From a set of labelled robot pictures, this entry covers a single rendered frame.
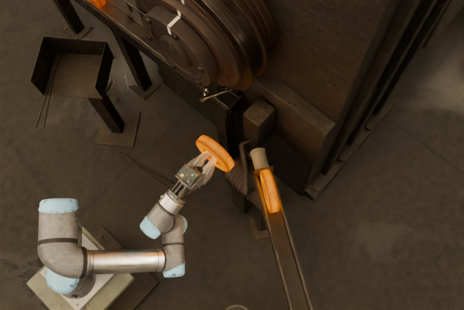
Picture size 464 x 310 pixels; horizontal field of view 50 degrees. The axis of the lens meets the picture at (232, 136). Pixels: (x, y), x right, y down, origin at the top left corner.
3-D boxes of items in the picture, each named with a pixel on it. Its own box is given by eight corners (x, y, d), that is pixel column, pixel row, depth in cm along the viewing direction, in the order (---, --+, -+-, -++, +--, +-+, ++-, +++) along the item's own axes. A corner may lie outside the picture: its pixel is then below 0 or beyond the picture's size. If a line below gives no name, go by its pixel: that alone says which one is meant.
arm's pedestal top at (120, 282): (79, 338, 204) (76, 339, 200) (30, 284, 212) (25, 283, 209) (135, 278, 212) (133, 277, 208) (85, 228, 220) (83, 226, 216)
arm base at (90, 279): (78, 306, 201) (71, 306, 192) (50, 284, 204) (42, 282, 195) (103, 275, 206) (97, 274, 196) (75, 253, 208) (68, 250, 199)
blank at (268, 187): (271, 193, 189) (263, 195, 188) (266, 160, 180) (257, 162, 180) (282, 220, 175) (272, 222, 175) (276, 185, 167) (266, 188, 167)
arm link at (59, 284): (54, 295, 193) (43, 294, 180) (54, 260, 198) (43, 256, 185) (85, 293, 194) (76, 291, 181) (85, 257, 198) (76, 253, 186)
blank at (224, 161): (198, 127, 167) (191, 134, 166) (233, 154, 162) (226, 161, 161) (204, 146, 181) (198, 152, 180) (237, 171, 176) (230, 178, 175)
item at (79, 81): (94, 107, 269) (43, 35, 202) (142, 112, 267) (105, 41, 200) (85, 143, 262) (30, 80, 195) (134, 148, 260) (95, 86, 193)
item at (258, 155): (264, 152, 190) (265, 146, 185) (271, 173, 186) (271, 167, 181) (249, 156, 190) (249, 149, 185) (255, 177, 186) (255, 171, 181)
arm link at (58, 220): (50, 264, 195) (34, 243, 146) (51, 225, 200) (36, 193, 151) (82, 262, 199) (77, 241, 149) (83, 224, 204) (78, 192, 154)
